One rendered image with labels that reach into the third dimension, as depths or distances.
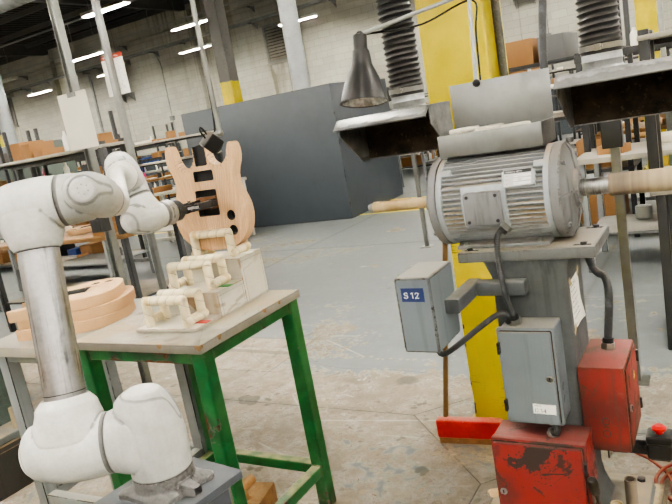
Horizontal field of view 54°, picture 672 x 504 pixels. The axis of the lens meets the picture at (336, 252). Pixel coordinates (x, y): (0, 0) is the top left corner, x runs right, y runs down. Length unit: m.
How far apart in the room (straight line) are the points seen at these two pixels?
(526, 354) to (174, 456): 0.92
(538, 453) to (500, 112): 0.93
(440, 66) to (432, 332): 1.44
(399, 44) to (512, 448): 1.17
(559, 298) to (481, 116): 0.56
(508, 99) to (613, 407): 0.87
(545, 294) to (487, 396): 1.38
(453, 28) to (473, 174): 1.12
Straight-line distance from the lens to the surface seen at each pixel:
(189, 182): 2.62
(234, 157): 2.48
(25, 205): 1.78
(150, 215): 2.28
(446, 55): 2.86
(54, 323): 1.78
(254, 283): 2.55
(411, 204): 1.99
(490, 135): 1.82
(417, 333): 1.72
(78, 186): 1.72
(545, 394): 1.84
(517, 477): 1.97
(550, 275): 1.83
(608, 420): 1.95
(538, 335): 1.78
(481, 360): 3.09
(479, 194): 1.78
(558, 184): 1.75
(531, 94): 1.93
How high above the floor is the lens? 1.54
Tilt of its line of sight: 11 degrees down
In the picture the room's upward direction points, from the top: 10 degrees counter-clockwise
